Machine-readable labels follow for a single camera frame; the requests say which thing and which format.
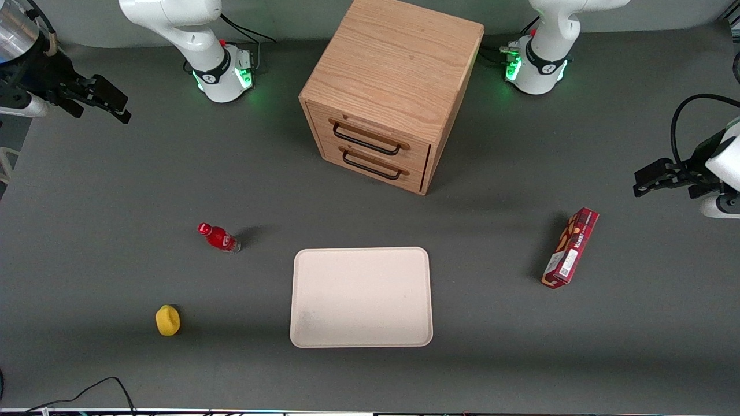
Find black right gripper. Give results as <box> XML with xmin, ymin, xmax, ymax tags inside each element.
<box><xmin>16</xmin><ymin>49</ymin><xmax>132</xmax><ymax>125</ymax></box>

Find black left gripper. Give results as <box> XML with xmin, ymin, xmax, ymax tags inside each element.
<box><xmin>633</xmin><ymin>157</ymin><xmax>724</xmax><ymax>200</ymax></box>

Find wooden drawer with black handle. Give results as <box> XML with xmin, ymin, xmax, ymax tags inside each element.
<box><xmin>320</xmin><ymin>139</ymin><xmax>427</xmax><ymax>193</ymax></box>
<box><xmin>309</xmin><ymin>106</ymin><xmax>432</xmax><ymax>174</ymax></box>

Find wooden drawer cabinet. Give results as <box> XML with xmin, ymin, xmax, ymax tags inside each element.
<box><xmin>299</xmin><ymin>0</ymin><xmax>485</xmax><ymax>196</ymax></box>

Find red cookie box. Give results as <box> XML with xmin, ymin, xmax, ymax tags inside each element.
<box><xmin>541</xmin><ymin>207</ymin><xmax>600</xmax><ymax>289</ymax></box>

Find red plastic bottle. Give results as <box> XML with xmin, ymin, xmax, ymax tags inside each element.
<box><xmin>198</xmin><ymin>222</ymin><xmax>242</xmax><ymax>254</ymax></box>

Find yellow lemon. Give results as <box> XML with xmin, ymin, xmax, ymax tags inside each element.
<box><xmin>155</xmin><ymin>304</ymin><xmax>181</xmax><ymax>337</ymax></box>

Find beige rectangular tray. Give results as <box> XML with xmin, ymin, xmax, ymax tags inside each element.
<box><xmin>290</xmin><ymin>247</ymin><xmax>434</xmax><ymax>349</ymax></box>

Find black left wrist cable loop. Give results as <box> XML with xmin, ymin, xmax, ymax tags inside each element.
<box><xmin>670</xmin><ymin>94</ymin><xmax>740</xmax><ymax>169</ymax></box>

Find black right arm base cable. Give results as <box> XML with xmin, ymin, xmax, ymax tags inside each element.
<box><xmin>219</xmin><ymin>13</ymin><xmax>278</xmax><ymax>73</ymax></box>

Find black arm base cable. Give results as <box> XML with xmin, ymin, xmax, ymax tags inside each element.
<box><xmin>219</xmin><ymin>13</ymin><xmax>278</xmax><ymax>73</ymax></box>
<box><xmin>479</xmin><ymin>16</ymin><xmax>542</xmax><ymax>65</ymax></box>

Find black left arm base cable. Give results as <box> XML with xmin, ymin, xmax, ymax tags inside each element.
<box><xmin>479</xmin><ymin>16</ymin><xmax>542</xmax><ymax>65</ymax></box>

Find black cable at table edge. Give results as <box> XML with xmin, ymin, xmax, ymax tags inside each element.
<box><xmin>22</xmin><ymin>376</ymin><xmax>137</xmax><ymax>414</ymax></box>

